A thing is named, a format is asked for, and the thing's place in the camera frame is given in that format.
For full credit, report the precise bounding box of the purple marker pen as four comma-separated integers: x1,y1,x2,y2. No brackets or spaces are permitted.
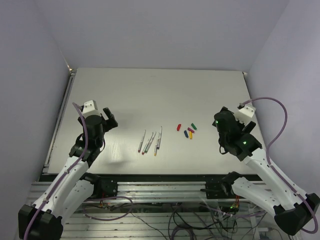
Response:
137,129,146,153

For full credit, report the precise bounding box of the red marker pen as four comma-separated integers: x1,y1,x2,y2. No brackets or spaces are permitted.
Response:
141,132,154,155

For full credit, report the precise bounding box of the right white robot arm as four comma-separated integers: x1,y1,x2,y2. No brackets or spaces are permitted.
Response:
212,104,320,236

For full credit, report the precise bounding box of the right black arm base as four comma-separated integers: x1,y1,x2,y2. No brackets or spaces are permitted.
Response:
200,171,243,199

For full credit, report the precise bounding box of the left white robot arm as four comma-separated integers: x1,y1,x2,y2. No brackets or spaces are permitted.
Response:
18,100,118,240

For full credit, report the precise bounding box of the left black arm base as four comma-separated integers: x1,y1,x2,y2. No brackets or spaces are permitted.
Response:
80,172,118,200

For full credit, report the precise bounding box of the green marker pen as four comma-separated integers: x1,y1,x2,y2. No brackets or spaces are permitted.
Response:
145,132,157,153

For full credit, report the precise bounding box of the blue marker pen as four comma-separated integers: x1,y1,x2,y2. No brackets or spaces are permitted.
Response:
157,126,163,150

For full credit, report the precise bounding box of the yellow marker pen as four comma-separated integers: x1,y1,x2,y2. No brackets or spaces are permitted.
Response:
153,133,161,156

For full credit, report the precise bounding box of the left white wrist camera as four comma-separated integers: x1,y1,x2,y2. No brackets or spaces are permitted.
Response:
82,100,100,118

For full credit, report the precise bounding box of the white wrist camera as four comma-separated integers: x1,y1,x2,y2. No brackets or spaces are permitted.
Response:
234,104,256,121
82,100,100,118

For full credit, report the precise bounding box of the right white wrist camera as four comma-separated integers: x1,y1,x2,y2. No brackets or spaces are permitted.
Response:
234,104,256,121

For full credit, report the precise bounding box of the aluminium mounting rail frame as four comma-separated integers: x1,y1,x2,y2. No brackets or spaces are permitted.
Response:
27,181,288,240

